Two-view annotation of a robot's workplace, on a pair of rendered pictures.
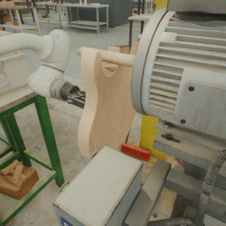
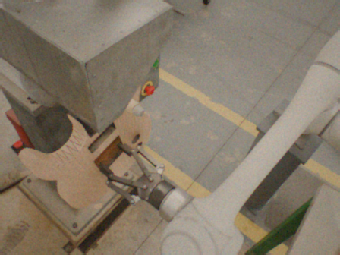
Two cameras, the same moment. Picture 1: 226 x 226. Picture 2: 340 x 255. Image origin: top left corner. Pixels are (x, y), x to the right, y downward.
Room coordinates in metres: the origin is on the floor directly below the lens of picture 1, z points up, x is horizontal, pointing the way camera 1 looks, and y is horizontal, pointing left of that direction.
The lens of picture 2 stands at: (0.99, 0.19, 1.75)
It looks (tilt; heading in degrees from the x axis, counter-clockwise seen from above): 53 degrees down; 182
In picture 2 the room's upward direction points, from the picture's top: 6 degrees clockwise
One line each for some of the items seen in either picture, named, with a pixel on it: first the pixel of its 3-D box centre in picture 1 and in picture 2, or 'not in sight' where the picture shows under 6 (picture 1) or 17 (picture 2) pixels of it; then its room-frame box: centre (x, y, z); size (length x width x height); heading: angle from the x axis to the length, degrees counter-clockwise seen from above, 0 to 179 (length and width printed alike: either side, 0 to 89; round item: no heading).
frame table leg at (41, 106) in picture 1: (51, 147); not in sight; (1.00, 0.45, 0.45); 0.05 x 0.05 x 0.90; 59
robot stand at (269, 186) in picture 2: not in sight; (269, 163); (0.11, 0.77, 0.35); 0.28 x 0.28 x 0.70; 51
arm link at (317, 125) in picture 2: not in sight; (312, 107); (0.12, 0.78, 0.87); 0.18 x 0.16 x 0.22; 52
